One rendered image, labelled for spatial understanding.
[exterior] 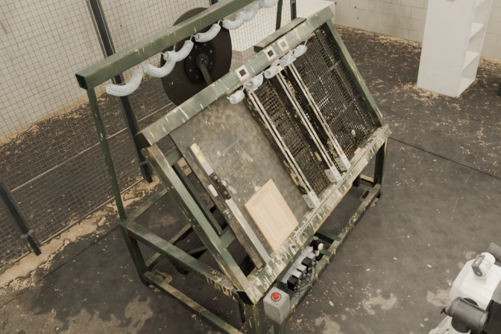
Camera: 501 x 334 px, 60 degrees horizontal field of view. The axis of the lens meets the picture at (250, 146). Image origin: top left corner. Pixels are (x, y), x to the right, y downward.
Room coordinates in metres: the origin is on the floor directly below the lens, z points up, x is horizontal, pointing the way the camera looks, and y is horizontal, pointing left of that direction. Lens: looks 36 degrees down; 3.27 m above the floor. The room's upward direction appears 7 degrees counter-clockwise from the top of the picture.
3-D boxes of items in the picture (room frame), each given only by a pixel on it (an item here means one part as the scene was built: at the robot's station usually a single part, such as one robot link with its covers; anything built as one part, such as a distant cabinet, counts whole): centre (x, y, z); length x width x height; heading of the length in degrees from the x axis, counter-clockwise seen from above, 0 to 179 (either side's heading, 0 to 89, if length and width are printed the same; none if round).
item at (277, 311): (1.62, -0.04, 0.84); 0.12 x 0.12 x 0.18; 49
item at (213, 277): (2.96, -0.08, 0.41); 2.20 x 1.38 x 0.83; 139
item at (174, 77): (3.16, 0.30, 1.85); 0.80 x 0.06 x 0.80; 139
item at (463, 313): (1.12, -0.91, 1.30); 0.12 x 0.09 x 0.14; 43
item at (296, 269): (2.00, -0.28, 0.69); 0.50 x 0.14 x 0.24; 139
